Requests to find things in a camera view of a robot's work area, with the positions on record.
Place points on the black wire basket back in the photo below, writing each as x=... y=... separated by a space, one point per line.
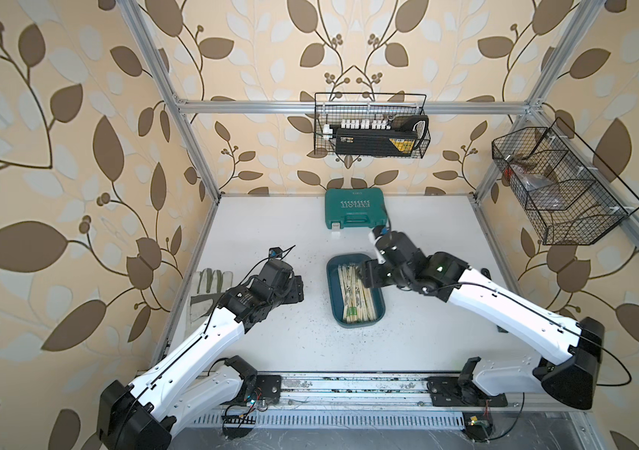
x=370 y=124

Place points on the black wire basket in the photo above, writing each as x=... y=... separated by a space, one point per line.
x=370 y=124
x=594 y=198

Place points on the teal plastic storage box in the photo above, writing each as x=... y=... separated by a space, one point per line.
x=336 y=300

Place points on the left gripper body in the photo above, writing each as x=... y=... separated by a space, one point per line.
x=294 y=293

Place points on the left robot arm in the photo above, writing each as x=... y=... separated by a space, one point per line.
x=193 y=379

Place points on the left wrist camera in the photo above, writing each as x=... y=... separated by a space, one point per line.
x=276 y=253

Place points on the green tool case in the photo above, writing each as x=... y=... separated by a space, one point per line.
x=354 y=208

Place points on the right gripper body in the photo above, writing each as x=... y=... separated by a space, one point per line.
x=379 y=275

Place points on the black yellow box in basket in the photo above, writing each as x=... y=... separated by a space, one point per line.
x=402 y=137

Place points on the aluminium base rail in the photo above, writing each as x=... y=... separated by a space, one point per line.
x=385 y=390

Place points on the black wire basket right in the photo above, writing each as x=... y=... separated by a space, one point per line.
x=594 y=198

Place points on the wrapped chopsticks pair box left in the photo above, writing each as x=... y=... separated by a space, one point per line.
x=346 y=279

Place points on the wrapped chopsticks pair box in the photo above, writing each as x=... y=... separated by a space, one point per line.
x=346 y=279
x=365 y=302

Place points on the plastic bag in basket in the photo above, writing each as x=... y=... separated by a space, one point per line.
x=543 y=193

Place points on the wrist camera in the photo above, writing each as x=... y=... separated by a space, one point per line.
x=276 y=253
x=375 y=236

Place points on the grey work glove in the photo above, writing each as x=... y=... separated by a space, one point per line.
x=206 y=286

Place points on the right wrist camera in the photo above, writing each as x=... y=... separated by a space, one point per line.
x=375 y=236

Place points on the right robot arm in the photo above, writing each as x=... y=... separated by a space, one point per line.
x=565 y=357

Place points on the wrapped chopsticks pair box right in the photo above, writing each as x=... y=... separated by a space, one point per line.
x=365 y=302

